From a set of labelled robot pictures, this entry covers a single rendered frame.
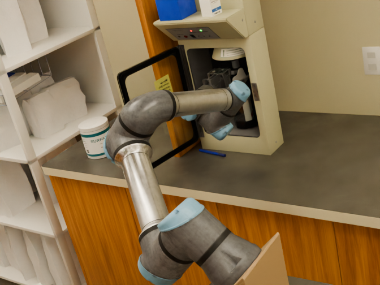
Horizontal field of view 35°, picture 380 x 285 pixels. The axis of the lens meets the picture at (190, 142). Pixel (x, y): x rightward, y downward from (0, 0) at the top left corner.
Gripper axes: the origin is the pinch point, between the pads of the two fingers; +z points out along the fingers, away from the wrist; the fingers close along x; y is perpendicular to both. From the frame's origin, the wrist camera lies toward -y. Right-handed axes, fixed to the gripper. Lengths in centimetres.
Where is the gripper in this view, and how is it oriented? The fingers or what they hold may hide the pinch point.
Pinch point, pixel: (237, 76)
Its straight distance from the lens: 236.5
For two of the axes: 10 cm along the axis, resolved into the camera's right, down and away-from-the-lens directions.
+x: -8.0, -0.7, 6.0
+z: 5.6, -4.8, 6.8
